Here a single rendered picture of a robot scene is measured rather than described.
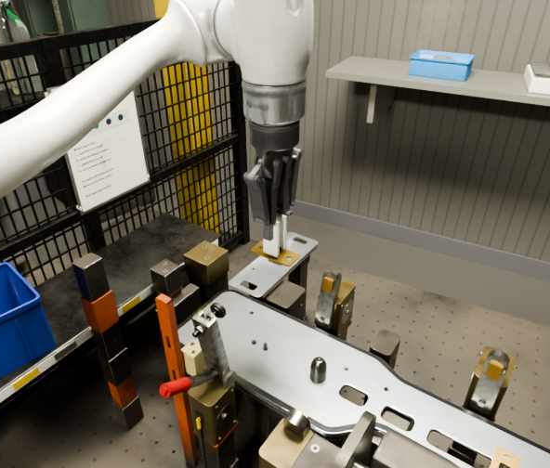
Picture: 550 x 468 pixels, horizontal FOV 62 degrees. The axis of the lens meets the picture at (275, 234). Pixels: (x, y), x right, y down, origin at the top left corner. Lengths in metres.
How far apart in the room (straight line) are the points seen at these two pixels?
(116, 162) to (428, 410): 0.91
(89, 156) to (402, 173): 2.14
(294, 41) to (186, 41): 0.18
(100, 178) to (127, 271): 0.24
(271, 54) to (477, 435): 0.71
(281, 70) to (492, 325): 1.19
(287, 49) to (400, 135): 2.30
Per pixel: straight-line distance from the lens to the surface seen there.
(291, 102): 0.64
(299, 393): 0.91
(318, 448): 0.71
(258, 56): 0.62
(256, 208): 0.71
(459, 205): 2.98
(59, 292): 1.18
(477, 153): 2.84
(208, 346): 0.78
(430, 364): 1.42
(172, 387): 0.75
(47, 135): 0.58
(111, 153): 1.23
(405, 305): 1.58
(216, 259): 1.13
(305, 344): 0.99
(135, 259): 1.22
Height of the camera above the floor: 1.72
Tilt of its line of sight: 33 degrees down
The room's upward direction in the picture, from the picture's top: straight up
